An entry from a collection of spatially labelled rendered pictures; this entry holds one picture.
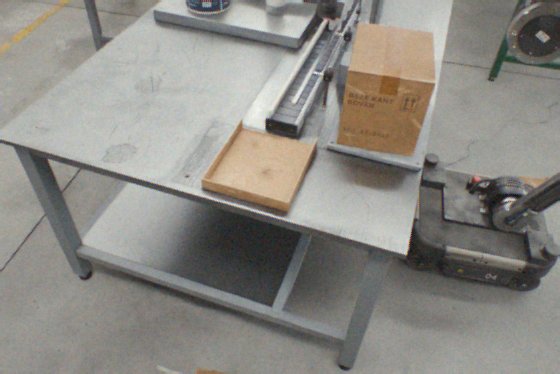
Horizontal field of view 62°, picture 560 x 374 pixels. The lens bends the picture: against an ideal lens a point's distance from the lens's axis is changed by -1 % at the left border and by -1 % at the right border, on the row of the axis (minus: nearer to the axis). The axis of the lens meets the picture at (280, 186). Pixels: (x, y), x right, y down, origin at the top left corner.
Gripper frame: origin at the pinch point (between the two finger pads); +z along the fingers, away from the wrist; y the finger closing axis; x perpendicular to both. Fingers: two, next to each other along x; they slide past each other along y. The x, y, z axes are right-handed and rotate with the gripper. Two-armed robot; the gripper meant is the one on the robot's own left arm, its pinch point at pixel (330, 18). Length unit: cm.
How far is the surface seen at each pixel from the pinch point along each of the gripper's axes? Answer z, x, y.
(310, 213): -52, 80, -19
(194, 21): 2, 13, 57
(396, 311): 30, 108, -60
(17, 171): 47, 100, 149
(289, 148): -37, 62, -5
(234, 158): -43, 70, 9
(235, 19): 3.3, 8.0, 39.8
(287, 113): -33, 50, -1
